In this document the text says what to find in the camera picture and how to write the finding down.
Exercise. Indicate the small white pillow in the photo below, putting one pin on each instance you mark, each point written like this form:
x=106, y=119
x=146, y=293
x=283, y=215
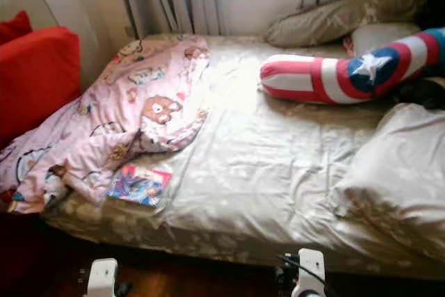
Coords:
x=386, y=35

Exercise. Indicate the large cream pillow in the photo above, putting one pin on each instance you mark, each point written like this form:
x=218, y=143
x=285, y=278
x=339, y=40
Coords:
x=396, y=172

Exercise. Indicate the bed with beige floral sheet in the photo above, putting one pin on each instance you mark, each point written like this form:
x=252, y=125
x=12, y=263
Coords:
x=264, y=165

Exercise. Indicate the pink cartoon print blanket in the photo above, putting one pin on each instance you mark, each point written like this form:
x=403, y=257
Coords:
x=132, y=102

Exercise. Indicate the pale green quilted mattress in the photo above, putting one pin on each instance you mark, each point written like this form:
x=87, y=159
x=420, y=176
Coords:
x=35, y=5

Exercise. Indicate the red white striped shield bolster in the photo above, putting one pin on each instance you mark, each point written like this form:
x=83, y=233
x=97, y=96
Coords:
x=302, y=78

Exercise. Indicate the black fabric item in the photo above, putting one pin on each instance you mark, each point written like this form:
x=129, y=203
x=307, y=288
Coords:
x=421, y=94

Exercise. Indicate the flat red cushion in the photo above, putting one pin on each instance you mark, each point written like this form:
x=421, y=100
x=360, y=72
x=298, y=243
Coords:
x=14, y=27

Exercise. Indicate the large red cushion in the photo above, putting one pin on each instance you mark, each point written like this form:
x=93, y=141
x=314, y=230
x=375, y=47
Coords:
x=38, y=78

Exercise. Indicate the colourful superhero comic book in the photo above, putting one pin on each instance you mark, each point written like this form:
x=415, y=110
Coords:
x=139, y=186

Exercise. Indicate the olive floral pillow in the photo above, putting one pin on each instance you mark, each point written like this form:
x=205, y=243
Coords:
x=327, y=22

